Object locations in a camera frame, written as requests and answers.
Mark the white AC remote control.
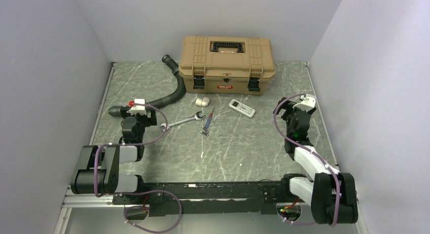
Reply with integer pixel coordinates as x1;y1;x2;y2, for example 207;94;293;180
229;99;256;118

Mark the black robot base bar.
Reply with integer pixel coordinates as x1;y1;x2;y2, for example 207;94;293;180
112;179;301;217

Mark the white pipe elbow fitting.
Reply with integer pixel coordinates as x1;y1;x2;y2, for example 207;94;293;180
195;97;210;107

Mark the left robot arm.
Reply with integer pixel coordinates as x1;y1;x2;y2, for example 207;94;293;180
70;105;157;204

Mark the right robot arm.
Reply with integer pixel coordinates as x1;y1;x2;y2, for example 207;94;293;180
273;94;359;226

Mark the silver combination wrench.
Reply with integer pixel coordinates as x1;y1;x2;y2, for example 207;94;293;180
159;111;206;131

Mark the blue red screwdriver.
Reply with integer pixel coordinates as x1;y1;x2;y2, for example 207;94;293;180
200;107;214;136

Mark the tan plastic toolbox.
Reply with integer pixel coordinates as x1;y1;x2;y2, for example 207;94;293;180
178;35;276;95

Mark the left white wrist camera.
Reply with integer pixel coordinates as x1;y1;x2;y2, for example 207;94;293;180
128;99;147;115

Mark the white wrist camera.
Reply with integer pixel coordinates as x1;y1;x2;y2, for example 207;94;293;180
128;99;147;115
293;94;316;112

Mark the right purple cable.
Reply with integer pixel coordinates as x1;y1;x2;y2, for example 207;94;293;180
272;93;341;226

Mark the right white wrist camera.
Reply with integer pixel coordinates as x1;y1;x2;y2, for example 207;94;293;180
293;94;316;112

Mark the black corrugated hose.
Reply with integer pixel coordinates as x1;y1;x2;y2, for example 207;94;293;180
108;54;187;118

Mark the aluminium frame rail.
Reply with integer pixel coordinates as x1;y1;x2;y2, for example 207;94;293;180
62;188;136;208

